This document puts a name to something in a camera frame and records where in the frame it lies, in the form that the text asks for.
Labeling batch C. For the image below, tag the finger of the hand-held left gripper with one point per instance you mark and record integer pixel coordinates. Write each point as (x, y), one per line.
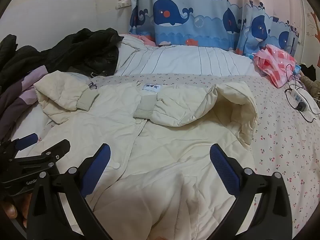
(55, 150)
(26, 140)

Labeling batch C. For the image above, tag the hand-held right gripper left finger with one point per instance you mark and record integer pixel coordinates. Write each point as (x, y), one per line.
(100, 165)

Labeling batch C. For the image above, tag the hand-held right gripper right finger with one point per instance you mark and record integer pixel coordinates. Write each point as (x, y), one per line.
(225, 170)

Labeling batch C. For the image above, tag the white quilted blanket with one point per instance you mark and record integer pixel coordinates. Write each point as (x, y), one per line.
(162, 155)

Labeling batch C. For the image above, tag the person's left hand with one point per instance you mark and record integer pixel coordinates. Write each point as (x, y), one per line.
(12, 208)

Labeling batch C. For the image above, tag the white duvet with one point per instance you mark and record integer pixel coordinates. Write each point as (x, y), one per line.
(33, 122)

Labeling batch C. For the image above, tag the purple and brown jacket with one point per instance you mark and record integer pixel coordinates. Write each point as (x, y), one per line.
(15, 97)

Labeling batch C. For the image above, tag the cherry print bed sheet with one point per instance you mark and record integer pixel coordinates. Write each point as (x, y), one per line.
(282, 150)

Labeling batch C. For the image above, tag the purple glasses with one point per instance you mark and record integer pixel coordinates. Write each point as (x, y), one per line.
(92, 87)

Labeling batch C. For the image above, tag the white power strip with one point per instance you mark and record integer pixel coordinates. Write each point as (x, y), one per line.
(297, 98)

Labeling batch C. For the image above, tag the black puffer jacket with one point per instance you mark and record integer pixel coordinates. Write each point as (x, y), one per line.
(85, 50)

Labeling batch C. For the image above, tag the white striped pillow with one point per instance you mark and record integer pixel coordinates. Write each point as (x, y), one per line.
(187, 60)

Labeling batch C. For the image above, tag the pink plastic bag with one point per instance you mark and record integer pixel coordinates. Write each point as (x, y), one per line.
(272, 62)

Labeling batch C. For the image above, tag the brown coat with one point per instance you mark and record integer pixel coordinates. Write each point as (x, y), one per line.
(311, 83)

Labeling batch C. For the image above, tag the blue cloth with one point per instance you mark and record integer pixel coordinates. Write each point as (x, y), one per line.
(298, 70)

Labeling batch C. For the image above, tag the small black cloth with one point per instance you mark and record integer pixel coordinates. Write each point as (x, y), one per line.
(307, 69)

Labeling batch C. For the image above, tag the pink cloth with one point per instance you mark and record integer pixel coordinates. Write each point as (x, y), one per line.
(145, 39)

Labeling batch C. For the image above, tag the pink curtain with blue whales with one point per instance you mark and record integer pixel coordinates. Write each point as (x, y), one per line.
(200, 17)

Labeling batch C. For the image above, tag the white wardrobe with tree decal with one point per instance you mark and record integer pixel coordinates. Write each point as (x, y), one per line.
(312, 30)

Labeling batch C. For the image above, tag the white wall socket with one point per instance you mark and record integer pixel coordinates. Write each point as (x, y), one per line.
(123, 4)

